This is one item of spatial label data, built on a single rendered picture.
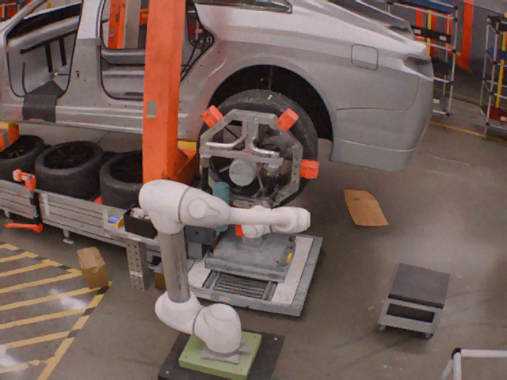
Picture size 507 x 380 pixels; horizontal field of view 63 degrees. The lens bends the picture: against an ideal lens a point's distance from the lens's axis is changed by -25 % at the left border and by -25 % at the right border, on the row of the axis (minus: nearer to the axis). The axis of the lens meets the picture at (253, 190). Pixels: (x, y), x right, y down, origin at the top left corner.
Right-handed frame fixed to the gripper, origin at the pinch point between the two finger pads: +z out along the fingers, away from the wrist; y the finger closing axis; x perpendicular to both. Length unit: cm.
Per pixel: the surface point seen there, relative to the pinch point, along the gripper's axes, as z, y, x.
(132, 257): -7, -79, -57
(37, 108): 63, -210, 8
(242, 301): 1, -12, -77
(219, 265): 23, -33, -70
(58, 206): 19, -159, -52
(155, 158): 11, -67, 1
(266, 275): 23, -3, -71
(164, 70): 11, -63, 54
